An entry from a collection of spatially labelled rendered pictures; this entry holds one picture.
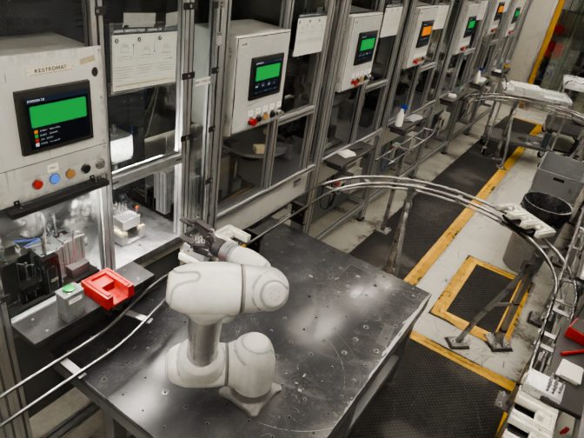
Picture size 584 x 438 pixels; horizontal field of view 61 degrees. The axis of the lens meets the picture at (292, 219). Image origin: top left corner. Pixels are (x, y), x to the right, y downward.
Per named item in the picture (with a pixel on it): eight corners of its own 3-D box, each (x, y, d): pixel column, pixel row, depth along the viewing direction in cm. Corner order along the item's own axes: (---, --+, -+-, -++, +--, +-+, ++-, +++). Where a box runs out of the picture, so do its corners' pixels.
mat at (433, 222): (405, 298, 369) (406, 296, 368) (337, 264, 394) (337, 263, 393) (544, 125, 808) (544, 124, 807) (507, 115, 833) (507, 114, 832)
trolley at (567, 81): (580, 157, 698) (612, 89, 649) (536, 145, 717) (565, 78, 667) (578, 140, 766) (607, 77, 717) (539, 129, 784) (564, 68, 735)
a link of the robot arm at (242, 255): (235, 242, 189) (219, 273, 188) (268, 259, 182) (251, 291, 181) (248, 247, 198) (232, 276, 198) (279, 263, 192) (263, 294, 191)
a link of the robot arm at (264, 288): (284, 261, 145) (238, 260, 142) (297, 269, 127) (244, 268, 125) (282, 306, 145) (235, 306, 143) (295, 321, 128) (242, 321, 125)
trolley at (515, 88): (479, 155, 647) (505, 82, 598) (477, 142, 694) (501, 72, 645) (549, 172, 632) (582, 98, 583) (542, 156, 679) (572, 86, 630)
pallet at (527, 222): (491, 215, 328) (496, 202, 323) (507, 213, 334) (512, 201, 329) (534, 246, 301) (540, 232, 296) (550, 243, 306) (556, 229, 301)
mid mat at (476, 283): (504, 351, 335) (505, 349, 334) (428, 313, 358) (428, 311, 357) (533, 283, 410) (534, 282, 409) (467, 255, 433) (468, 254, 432)
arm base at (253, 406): (288, 383, 200) (289, 374, 197) (254, 420, 183) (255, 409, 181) (252, 360, 208) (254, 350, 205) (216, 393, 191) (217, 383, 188)
